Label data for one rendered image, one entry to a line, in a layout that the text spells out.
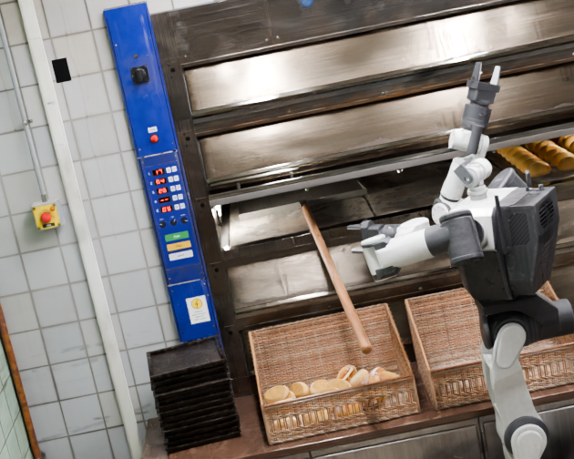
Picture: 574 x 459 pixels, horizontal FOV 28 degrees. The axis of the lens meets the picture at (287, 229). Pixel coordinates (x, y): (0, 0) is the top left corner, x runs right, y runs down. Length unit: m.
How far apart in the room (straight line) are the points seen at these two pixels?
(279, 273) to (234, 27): 0.95
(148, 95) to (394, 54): 0.92
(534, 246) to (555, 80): 1.16
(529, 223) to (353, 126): 1.13
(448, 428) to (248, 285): 0.95
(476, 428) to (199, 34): 1.73
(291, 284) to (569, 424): 1.16
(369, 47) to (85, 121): 1.09
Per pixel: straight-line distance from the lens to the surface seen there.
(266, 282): 4.39
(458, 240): 3.28
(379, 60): 4.26
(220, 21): 4.23
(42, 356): 4.54
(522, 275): 3.44
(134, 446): 4.62
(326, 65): 4.24
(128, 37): 4.20
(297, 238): 4.35
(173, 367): 4.15
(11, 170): 4.36
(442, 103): 4.33
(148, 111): 4.23
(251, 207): 4.96
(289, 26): 4.24
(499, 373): 3.60
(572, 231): 4.52
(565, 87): 4.42
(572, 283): 4.60
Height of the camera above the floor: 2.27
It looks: 14 degrees down
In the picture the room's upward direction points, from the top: 11 degrees counter-clockwise
